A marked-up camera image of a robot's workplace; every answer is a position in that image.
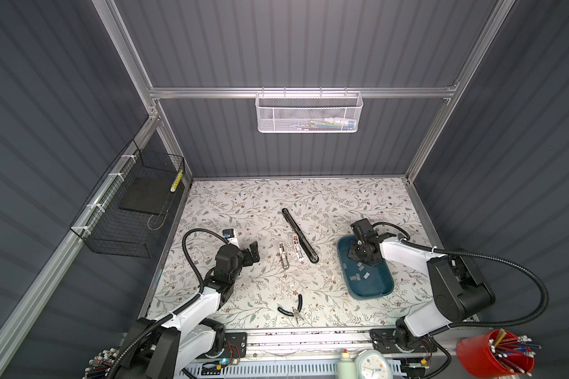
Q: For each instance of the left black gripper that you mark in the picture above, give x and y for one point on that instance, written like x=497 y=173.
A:
x=246 y=260

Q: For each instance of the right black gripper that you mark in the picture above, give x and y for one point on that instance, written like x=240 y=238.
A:
x=351 y=253

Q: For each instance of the beige staple remover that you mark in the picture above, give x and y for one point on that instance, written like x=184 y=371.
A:
x=283 y=256

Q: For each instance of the black stapler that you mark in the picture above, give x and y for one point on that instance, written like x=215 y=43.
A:
x=304 y=243

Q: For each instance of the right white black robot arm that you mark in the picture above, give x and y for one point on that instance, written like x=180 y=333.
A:
x=458 y=287

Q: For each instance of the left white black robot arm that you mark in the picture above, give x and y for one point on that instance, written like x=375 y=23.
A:
x=189 y=308

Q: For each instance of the teal plastic tray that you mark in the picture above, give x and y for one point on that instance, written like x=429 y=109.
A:
x=364 y=282

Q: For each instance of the yellow marker in basket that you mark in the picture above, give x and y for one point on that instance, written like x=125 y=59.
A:
x=176 y=181

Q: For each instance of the white desk clock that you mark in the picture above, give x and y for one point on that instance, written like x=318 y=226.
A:
x=371 y=364

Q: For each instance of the black pad in basket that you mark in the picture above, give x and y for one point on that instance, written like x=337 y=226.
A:
x=148 y=196

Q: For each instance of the white glue bottle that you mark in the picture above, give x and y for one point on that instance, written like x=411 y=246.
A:
x=346 y=368

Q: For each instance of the red pencil cup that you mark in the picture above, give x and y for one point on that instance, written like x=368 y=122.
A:
x=496 y=354

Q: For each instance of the clear jar of markers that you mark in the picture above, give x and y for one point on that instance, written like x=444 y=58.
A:
x=100 y=365

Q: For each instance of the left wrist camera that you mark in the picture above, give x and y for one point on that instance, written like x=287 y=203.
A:
x=230 y=235

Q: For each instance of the black handled pliers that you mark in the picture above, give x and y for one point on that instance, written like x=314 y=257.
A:
x=295 y=312

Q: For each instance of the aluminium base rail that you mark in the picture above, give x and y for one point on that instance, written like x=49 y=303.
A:
x=242 y=343

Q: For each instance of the black wire basket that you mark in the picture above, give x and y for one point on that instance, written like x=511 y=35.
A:
x=105 y=229

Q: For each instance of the white wire mesh basket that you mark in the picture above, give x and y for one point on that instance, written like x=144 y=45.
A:
x=308 y=112

